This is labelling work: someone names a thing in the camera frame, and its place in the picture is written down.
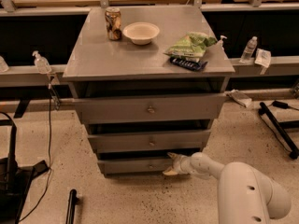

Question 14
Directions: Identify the patterned drink can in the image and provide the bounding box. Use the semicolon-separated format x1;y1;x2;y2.
105;7;122;40

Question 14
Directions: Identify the grey middle drawer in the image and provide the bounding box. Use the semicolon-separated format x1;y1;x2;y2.
88;130;210;153

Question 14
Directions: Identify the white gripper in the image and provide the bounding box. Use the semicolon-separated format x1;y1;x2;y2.
163;152;191;176

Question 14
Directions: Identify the sanitizer pump bottle left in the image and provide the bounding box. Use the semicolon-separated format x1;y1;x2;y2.
33;50;51;74

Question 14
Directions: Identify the grey top drawer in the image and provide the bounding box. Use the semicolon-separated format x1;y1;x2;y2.
74;93;225;124

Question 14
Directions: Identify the folded cloth on ledge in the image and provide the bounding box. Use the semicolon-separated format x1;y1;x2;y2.
227;90;252;107

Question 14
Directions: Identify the black stand base left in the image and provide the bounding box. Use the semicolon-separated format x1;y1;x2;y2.
0;112;50;224

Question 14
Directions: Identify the green chip bag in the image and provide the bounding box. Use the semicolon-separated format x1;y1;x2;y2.
164;32;217;62

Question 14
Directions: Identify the grey drawer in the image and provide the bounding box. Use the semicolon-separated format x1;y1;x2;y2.
74;93;225;124
97;157;174;175
88;130;210;153

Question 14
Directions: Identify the dark blue snack bar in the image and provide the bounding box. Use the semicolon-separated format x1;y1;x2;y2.
170;58;207;72

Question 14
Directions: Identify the grey bottom drawer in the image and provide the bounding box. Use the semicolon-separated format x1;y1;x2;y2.
97;157;174;175

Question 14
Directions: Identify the sanitizer pump bottle behind cabinet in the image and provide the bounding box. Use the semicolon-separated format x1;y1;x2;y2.
217;35;227;50

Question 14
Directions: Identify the grey drawer cabinet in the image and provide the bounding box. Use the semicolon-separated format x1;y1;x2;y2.
62;5;235;178

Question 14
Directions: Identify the black bar on floor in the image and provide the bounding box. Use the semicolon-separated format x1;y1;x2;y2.
65;189;78;224

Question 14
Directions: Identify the black stand leg right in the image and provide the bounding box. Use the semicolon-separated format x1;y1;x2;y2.
258;102;299;160

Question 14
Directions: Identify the white wipe packet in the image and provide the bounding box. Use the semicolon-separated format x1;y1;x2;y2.
254;49;271;68

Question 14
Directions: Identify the clear bottle far left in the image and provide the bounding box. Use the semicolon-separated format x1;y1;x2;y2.
0;56;9;73

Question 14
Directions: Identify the black power adapter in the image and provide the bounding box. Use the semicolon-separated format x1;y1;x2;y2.
272;101;289;109

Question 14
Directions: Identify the black hanging cable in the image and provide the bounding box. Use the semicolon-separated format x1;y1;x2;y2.
18;83;56;223

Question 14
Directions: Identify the clear water bottle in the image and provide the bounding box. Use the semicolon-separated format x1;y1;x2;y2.
240;36;258;63

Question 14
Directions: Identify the white paper bowl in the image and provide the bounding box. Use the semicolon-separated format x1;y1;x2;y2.
122;22;160;45

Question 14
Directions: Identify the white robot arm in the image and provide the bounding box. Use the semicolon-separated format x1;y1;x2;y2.
164;152;292;224

